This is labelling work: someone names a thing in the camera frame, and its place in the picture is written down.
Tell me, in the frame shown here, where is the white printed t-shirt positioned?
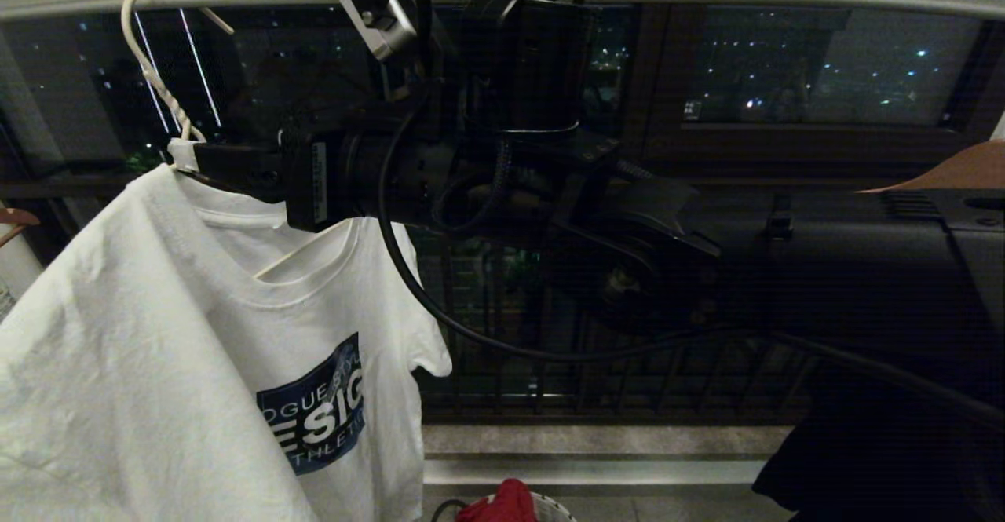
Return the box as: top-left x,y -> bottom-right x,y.
0,162 -> 454,522

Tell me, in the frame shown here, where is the red garment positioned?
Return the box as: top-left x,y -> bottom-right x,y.
455,478 -> 539,522

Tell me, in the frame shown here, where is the white wire hanger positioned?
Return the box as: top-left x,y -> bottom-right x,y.
120,0 -> 316,281

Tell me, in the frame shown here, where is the white garment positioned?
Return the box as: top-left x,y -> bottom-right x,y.
0,225 -> 46,325

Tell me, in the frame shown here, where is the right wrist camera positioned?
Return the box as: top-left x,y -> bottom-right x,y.
332,0 -> 434,104

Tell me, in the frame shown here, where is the dark garment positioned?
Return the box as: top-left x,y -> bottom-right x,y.
751,396 -> 1005,522

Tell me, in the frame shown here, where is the wooden hanger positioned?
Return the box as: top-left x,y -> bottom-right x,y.
856,140 -> 1005,194
0,206 -> 42,248

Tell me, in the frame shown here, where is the black balcony railing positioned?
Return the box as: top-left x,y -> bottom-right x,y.
408,232 -> 817,422

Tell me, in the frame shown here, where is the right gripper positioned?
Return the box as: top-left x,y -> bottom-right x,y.
192,110 -> 466,239

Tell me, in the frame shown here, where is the black cable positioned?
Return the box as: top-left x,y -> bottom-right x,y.
376,103 -> 1005,433

